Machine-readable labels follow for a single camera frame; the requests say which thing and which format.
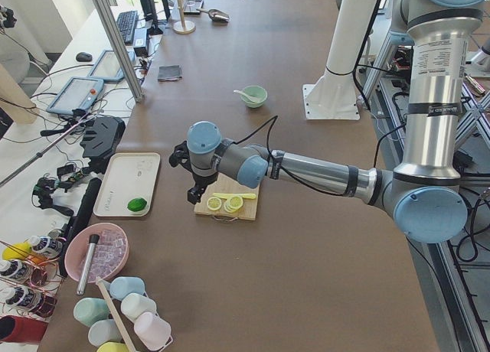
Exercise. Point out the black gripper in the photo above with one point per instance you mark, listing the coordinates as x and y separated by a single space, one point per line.
200 182

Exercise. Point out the white ceramic spoon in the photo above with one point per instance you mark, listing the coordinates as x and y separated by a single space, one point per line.
247 96

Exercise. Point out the mint green bowl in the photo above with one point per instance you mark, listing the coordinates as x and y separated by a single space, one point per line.
257 92

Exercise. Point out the pink bowl of ice cubes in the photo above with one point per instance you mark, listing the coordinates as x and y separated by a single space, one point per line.
110 256

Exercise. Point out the bamboo cutting board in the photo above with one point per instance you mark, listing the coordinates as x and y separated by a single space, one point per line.
225 184

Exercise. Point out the yellow toy knife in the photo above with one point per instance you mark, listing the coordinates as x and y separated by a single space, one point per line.
250 196

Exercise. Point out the cream plastic tray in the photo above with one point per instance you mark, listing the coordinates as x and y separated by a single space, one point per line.
129 175

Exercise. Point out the yellow lemon slice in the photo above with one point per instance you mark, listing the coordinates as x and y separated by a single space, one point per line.
214 203
233 204

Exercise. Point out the green lime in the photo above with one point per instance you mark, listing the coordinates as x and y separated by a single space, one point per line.
137 204

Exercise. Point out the black controller device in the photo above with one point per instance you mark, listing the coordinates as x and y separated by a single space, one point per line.
99 142

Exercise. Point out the dark grey folded cloth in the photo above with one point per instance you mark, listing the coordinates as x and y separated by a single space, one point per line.
169 73

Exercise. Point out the blue teach pendant tablet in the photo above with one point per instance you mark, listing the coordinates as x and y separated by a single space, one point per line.
78 93
107 68

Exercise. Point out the black cylinder tube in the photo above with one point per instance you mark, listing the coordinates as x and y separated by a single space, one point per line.
81 220

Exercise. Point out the metal muddler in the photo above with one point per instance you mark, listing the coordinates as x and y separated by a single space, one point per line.
84 275

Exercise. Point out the wooden stand with round base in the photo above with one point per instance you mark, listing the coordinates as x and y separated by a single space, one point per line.
183 26

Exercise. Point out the black computer mouse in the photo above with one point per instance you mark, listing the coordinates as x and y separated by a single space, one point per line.
84 57

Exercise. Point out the light blue cup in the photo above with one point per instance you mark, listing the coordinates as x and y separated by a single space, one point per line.
122 286

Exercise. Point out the black keyboard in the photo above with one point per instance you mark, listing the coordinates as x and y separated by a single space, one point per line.
126 22

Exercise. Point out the shiny metal scoop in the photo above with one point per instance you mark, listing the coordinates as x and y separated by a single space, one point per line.
216 15

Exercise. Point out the white cup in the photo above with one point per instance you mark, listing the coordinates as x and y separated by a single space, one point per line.
134 304

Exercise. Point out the small bottle white cap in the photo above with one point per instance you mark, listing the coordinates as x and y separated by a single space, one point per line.
46 246

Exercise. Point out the pink cup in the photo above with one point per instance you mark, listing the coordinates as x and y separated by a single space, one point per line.
153 331

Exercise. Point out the mint green cup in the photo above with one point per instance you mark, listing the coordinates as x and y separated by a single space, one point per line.
88 311

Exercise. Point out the pale blue cup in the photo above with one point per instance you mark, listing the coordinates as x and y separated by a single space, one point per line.
104 331

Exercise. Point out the yellow cup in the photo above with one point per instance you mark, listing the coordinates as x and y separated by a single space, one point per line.
113 347

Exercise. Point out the red object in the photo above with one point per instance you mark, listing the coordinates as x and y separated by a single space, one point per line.
22 330

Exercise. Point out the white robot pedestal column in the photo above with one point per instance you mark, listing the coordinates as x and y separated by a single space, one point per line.
333 96

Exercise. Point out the aluminium frame post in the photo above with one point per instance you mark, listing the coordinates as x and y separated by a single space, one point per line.
115 39

